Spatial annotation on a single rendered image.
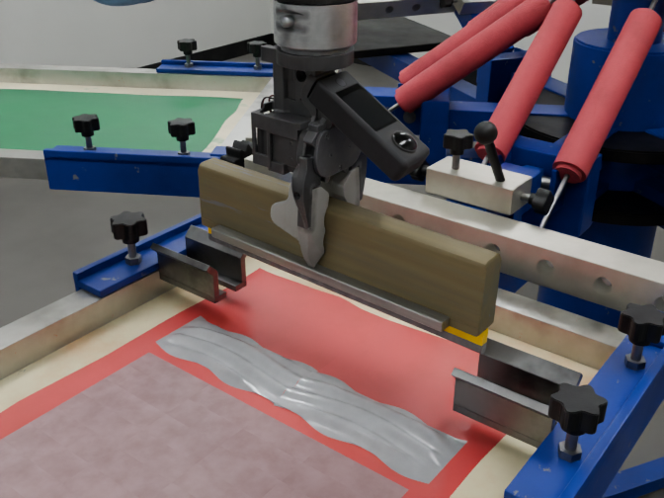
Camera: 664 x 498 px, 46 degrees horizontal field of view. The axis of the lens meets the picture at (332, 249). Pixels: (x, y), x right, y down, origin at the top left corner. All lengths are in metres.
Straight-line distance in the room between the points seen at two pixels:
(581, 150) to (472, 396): 0.51
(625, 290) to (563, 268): 0.07
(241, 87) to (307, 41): 1.12
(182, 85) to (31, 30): 3.26
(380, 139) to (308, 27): 0.11
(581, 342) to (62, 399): 0.54
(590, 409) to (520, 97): 0.67
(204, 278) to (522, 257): 0.37
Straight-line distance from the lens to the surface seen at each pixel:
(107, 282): 0.95
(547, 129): 1.42
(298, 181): 0.72
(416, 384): 0.83
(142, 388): 0.85
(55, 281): 3.11
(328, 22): 0.70
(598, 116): 1.19
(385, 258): 0.74
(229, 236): 0.85
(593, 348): 0.88
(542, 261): 0.97
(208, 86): 1.84
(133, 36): 5.51
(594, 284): 0.94
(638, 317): 0.79
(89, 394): 0.85
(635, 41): 1.27
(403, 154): 0.70
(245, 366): 0.85
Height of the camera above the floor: 1.46
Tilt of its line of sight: 27 degrees down
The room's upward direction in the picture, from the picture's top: straight up
